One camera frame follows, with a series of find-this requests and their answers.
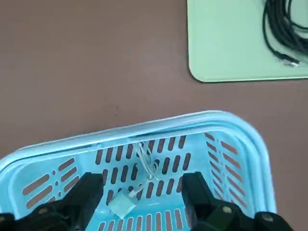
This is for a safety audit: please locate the pale charger with white cable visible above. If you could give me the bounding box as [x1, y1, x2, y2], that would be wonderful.
[107, 141, 161, 219]

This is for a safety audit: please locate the green plastic tray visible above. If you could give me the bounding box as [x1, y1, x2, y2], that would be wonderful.
[187, 0, 308, 83]

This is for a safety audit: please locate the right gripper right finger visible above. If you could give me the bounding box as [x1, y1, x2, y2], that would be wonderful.
[181, 171, 299, 231]

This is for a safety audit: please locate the blue slotted plastic basket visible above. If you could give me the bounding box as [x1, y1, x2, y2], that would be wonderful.
[0, 110, 278, 231]

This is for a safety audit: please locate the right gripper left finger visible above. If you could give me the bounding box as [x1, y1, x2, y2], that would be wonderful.
[0, 172, 104, 231]

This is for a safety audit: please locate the black coiled cable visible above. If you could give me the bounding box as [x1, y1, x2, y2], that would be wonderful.
[261, 0, 308, 68]

